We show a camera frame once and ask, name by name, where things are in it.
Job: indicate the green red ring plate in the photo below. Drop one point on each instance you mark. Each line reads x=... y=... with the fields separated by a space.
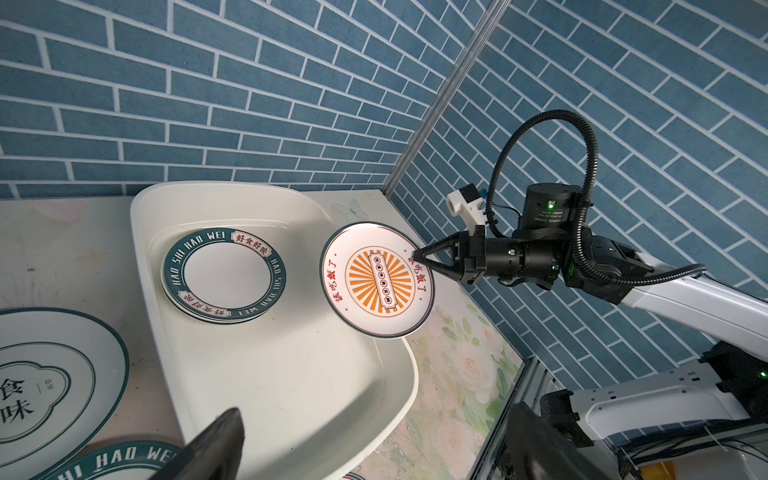
x=197 y=308

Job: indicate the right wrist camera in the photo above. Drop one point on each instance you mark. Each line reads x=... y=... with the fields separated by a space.
x=467 y=204

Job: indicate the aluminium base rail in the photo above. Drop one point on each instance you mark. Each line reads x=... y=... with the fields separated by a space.
x=532 y=381

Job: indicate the green lettered rim plate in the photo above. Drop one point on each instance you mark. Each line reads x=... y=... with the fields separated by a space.
x=131 y=460
x=224 y=267

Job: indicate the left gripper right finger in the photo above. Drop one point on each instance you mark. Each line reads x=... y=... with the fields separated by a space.
x=535 y=450

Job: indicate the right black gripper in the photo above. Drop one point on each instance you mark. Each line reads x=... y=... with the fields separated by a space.
x=538 y=250

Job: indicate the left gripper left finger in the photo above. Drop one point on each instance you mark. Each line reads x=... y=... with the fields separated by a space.
x=213 y=454

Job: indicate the orange sunburst plate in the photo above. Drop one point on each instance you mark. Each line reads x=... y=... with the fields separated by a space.
x=373 y=283

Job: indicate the white plate thin dark rim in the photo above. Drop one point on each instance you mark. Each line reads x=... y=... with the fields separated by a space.
x=63 y=375

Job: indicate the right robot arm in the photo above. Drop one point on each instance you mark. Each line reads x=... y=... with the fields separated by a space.
x=649 y=357

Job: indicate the white plastic bin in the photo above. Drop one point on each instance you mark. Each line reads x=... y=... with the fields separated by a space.
x=316 y=396

